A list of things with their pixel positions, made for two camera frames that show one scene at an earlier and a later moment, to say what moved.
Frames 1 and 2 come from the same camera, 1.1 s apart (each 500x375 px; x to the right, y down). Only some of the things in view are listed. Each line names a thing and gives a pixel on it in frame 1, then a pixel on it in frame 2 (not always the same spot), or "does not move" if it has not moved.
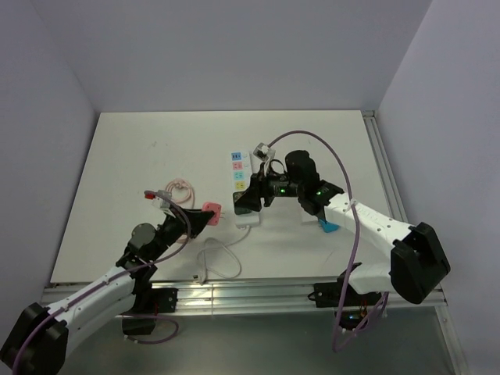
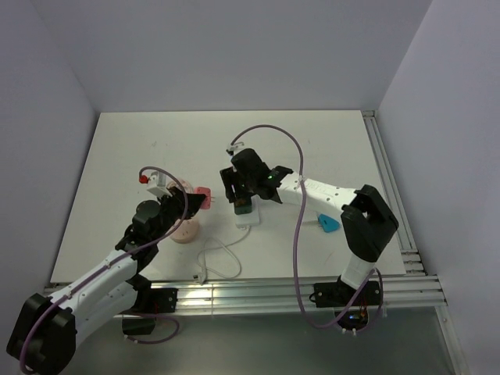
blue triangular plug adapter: [328, 226] does not move
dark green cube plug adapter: [237, 209] does not move
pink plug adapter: [213, 207] to [205, 190]
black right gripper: [268, 198] to [230, 176]
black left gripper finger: [197, 220] to [194, 201]
